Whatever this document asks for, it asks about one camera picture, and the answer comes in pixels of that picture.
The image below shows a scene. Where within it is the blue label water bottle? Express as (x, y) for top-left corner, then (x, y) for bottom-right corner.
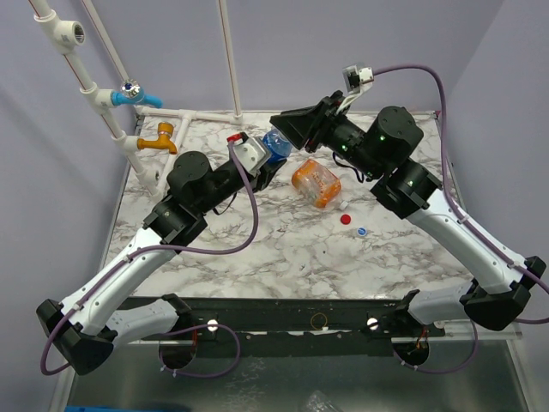
(262, 128), (293, 163)

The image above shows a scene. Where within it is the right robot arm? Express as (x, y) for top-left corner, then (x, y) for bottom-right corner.
(270, 91), (546, 336)

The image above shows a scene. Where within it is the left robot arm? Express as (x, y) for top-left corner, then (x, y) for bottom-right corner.
(36, 144), (287, 376)

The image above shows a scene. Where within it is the orange plastic jar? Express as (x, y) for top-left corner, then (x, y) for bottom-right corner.
(291, 159), (341, 209)

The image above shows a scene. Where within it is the orange faucet valve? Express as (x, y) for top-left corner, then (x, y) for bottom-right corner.
(136, 122), (178, 155)

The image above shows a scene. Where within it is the blue faucet valve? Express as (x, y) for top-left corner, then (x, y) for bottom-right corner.
(111, 79), (163, 109)

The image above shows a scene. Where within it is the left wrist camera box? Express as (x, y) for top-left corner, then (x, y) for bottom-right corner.
(233, 137), (271, 176)

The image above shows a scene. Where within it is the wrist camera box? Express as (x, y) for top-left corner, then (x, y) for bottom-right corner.
(233, 137), (271, 176)
(342, 64), (374, 94)

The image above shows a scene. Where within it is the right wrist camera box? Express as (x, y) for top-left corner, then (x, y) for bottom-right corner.
(342, 64), (374, 94)

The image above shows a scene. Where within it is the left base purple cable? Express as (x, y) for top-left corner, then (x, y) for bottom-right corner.
(157, 321), (242, 379)

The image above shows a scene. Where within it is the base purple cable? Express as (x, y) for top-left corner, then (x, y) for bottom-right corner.
(394, 319), (480, 374)
(157, 321), (242, 379)

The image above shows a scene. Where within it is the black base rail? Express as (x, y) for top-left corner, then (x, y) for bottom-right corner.
(145, 297), (444, 359)

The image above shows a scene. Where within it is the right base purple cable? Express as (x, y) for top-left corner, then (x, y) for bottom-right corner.
(394, 319), (480, 374)

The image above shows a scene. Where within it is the white pvc pipe frame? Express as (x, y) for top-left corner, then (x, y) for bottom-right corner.
(30, 1), (243, 200)

